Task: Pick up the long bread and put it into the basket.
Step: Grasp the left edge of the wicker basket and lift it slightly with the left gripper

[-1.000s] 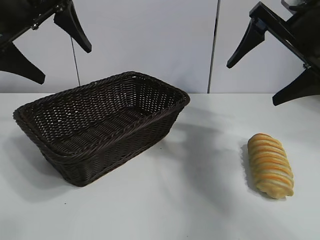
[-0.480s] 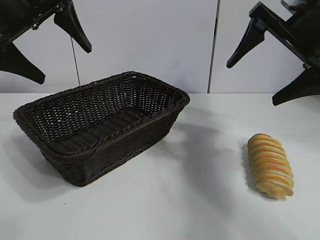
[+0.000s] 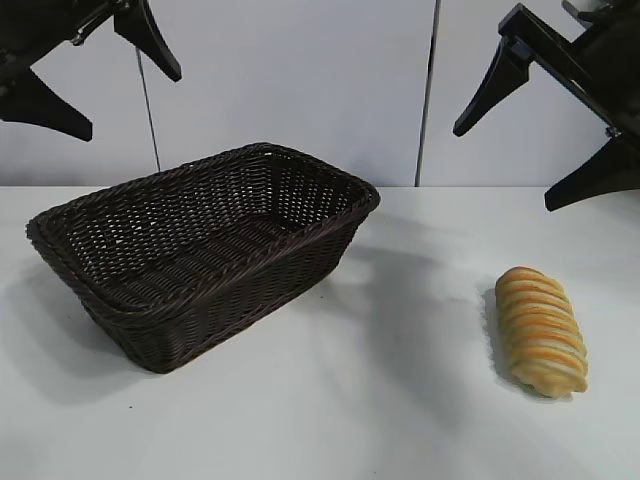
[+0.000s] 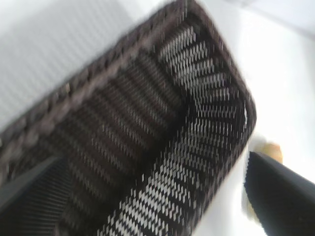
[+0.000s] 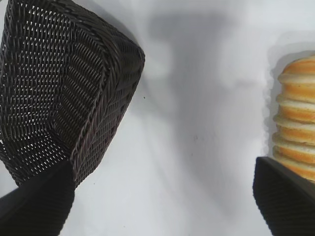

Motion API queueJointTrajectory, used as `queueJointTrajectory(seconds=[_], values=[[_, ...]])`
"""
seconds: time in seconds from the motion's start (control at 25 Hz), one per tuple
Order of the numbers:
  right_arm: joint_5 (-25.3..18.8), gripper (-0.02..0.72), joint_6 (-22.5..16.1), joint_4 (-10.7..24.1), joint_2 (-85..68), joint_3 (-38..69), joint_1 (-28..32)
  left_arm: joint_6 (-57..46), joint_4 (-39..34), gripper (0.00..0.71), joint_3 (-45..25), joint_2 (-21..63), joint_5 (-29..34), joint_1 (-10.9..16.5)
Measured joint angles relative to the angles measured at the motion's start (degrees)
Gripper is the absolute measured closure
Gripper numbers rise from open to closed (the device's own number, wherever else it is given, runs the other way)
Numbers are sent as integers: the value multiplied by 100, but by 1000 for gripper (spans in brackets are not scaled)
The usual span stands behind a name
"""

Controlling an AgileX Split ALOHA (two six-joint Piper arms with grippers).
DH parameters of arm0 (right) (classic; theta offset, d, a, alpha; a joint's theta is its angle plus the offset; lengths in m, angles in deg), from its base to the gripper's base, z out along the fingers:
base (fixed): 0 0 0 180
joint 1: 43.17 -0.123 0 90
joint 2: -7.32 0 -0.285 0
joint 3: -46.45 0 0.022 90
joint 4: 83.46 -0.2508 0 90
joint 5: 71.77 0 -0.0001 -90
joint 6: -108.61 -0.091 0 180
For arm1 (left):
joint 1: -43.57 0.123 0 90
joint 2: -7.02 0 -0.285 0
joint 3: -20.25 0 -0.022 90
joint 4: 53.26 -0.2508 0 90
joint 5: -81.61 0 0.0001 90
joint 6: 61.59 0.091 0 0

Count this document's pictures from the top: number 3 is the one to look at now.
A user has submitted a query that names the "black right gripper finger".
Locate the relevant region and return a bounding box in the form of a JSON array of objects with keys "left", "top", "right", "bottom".
[
  {"left": 544, "top": 136, "right": 640, "bottom": 213},
  {"left": 452, "top": 35, "right": 537, "bottom": 138}
]

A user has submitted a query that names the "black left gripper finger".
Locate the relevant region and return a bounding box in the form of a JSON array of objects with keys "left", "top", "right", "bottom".
[
  {"left": 0, "top": 63, "right": 94, "bottom": 143},
  {"left": 113, "top": 0, "right": 182, "bottom": 83}
]

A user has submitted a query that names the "long striped bread loaf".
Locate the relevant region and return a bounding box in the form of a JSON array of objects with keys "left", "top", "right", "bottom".
[{"left": 494, "top": 266, "right": 590, "bottom": 400}]

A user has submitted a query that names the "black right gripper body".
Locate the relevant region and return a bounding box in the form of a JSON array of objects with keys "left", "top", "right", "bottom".
[{"left": 497, "top": 0, "right": 640, "bottom": 141}]

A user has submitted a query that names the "dark brown wicker basket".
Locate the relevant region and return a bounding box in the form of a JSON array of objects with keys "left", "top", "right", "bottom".
[{"left": 25, "top": 142, "right": 382, "bottom": 375}]

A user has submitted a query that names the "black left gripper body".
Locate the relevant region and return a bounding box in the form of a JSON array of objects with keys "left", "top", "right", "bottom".
[{"left": 0, "top": 0, "right": 151, "bottom": 99}]

